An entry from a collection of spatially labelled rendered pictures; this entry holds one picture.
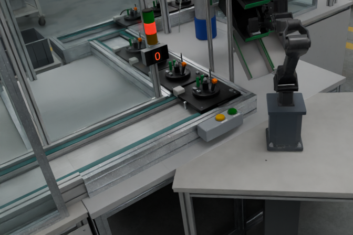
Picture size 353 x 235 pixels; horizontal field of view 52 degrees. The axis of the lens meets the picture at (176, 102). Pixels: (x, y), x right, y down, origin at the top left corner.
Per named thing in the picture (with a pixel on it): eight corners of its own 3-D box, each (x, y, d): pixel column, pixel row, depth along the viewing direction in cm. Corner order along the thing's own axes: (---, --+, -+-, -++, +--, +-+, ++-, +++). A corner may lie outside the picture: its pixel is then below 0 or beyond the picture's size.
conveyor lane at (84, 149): (240, 110, 183) (240, 93, 178) (84, 189, 148) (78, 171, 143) (206, 89, 204) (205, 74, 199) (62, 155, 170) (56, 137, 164)
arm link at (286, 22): (311, 47, 120) (310, 14, 118) (284, 50, 121) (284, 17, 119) (293, 44, 148) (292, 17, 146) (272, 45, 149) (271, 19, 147)
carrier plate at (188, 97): (240, 95, 178) (240, 92, 177) (201, 114, 168) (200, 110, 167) (210, 78, 196) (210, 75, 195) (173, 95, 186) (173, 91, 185)
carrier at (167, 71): (208, 77, 197) (207, 56, 191) (171, 94, 187) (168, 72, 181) (184, 64, 215) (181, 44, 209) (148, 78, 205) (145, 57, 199)
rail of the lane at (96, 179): (257, 111, 181) (257, 93, 175) (90, 198, 144) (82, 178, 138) (249, 107, 185) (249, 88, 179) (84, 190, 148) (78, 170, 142)
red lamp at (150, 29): (158, 32, 163) (156, 21, 161) (148, 35, 161) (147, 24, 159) (153, 29, 167) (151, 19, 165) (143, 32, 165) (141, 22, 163)
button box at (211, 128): (243, 123, 167) (243, 112, 164) (207, 142, 159) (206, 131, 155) (233, 117, 172) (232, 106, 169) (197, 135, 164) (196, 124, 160)
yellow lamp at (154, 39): (159, 42, 166) (158, 32, 163) (150, 45, 164) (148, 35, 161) (154, 39, 170) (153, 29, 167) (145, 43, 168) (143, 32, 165)
